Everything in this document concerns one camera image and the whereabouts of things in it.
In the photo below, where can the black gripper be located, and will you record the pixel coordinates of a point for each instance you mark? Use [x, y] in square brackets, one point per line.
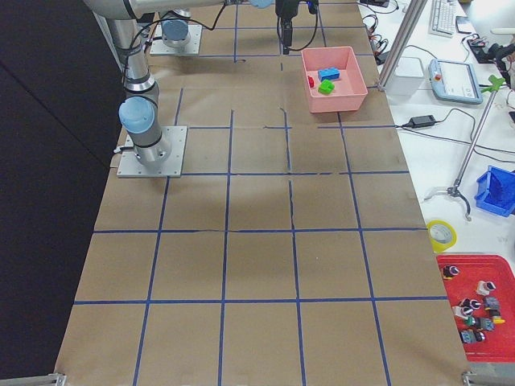
[283, 9]

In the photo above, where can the blue toy block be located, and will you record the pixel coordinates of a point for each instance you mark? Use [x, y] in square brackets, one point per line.
[328, 74]

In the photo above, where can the green toy block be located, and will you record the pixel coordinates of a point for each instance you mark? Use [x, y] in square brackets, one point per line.
[326, 87]

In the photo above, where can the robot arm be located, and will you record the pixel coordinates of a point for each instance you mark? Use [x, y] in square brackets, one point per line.
[139, 112]

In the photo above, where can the pink plastic box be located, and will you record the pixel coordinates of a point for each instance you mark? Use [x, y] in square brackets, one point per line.
[350, 90]

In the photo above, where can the white box device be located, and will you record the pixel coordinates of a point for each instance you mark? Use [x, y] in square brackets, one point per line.
[407, 77]

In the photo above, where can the white keyboard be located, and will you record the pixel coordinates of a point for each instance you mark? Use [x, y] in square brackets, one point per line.
[442, 18]

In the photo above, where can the black power adapter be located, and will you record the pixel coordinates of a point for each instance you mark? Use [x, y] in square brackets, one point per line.
[421, 122]

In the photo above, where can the teach pendant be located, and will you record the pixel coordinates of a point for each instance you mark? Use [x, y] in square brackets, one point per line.
[454, 82]

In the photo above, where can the grabber reach tool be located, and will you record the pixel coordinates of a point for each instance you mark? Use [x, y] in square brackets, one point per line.
[453, 190]

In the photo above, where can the yellow tape roll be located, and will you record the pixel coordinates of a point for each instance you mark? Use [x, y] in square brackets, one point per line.
[443, 236]

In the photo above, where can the blue storage bin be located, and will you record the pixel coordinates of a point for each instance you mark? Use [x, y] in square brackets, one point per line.
[495, 192]

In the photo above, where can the red tray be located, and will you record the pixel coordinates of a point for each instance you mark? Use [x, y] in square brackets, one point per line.
[480, 290]

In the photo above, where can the aluminium frame post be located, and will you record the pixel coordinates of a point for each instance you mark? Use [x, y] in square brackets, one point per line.
[413, 13]

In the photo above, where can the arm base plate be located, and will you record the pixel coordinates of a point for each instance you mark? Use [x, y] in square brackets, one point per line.
[165, 159]
[163, 45]

